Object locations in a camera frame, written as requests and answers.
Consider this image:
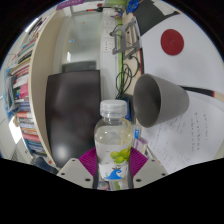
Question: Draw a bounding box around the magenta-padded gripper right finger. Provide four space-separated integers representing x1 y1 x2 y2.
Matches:
128 147 169 189

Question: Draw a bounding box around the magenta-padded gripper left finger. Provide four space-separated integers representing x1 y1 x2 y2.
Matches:
56 147 99 189

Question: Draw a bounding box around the clear plastic water bottle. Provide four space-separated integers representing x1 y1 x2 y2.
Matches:
93 99 133 191

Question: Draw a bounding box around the handwritten white paper sheet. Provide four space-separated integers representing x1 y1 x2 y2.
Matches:
139 96 224 174

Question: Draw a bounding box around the black computer monitor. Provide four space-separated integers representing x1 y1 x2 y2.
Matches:
44 69 102 169

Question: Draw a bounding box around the small blue box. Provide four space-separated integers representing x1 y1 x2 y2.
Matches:
123 97 134 122

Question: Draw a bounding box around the grey cup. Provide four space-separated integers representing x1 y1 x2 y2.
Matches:
132 73 190 129

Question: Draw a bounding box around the flat round red coaster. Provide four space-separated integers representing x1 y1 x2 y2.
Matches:
160 28 185 57

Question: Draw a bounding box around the grey metal laptop stand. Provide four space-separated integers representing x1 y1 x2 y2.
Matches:
109 19 141 56

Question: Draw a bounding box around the purple hanging banner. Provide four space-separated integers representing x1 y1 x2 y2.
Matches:
55 0 86 11

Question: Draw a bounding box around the wall shelf with books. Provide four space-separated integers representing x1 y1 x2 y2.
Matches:
3 9 66 164

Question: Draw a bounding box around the black cable bundle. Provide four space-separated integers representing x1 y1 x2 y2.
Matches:
114 54 141 100

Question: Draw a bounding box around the coiled blue cable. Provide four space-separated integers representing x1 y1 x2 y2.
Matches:
126 0 141 14

